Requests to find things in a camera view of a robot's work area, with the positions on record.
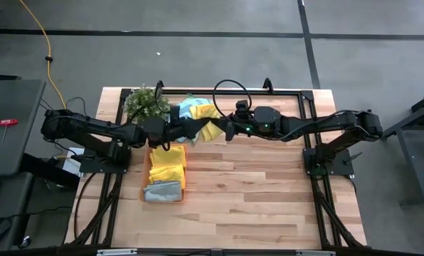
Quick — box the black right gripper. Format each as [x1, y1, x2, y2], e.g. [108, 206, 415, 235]
[211, 112, 256, 142]

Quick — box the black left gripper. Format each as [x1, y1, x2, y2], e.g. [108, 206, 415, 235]
[167, 115, 216, 140]

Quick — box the grey microfiber towel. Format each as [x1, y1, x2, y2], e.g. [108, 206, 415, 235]
[143, 180, 184, 203]

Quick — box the beige storage bin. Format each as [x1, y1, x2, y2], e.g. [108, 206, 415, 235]
[139, 143, 189, 205]

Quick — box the light blue microfiber towel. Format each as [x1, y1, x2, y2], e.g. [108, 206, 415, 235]
[178, 94, 216, 144]

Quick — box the artificial green potted plant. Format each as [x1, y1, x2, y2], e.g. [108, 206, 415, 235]
[124, 85, 171, 125]

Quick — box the long black floor tape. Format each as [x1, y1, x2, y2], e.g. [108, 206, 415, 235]
[0, 27, 424, 41]

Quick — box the short black floor tape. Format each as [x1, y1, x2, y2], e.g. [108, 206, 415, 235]
[296, 0, 322, 90]

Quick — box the black clamp lever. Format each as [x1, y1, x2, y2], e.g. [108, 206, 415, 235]
[342, 151, 363, 166]

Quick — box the white paper sheet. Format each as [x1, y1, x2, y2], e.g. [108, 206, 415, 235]
[60, 146, 84, 178]

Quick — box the black desk beam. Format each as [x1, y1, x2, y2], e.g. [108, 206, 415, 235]
[19, 152, 81, 189]

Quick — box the grey side desk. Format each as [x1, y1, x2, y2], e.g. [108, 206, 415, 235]
[0, 78, 46, 178]

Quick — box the black metal cart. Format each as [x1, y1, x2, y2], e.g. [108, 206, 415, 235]
[377, 87, 424, 207]

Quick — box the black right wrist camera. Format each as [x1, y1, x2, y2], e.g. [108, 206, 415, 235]
[235, 100, 251, 118]

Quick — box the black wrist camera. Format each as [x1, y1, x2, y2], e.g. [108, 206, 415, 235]
[235, 100, 251, 118]
[168, 105, 181, 122]

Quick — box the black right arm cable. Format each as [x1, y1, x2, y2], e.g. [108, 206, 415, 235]
[211, 78, 253, 124]

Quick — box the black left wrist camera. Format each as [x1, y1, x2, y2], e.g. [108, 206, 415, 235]
[168, 105, 181, 122]

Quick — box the black aluminium table frame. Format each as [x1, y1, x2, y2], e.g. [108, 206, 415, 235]
[64, 87, 368, 256]

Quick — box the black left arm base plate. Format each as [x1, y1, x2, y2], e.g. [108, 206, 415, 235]
[70, 144, 132, 175]

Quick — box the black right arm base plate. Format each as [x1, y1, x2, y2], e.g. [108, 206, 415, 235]
[302, 147, 356, 178]

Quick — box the thin black floor cable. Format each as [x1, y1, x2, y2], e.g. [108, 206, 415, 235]
[39, 95, 88, 159]

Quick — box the silver metal bracket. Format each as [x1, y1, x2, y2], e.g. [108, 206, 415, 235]
[295, 250, 336, 256]
[96, 248, 139, 256]

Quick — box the thick black cable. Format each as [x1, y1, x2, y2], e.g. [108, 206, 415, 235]
[73, 172, 97, 242]

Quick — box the yellow power cable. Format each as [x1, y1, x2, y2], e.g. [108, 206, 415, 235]
[18, 0, 68, 110]

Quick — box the red handled hex key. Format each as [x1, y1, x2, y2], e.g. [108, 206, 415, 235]
[0, 118, 20, 147]

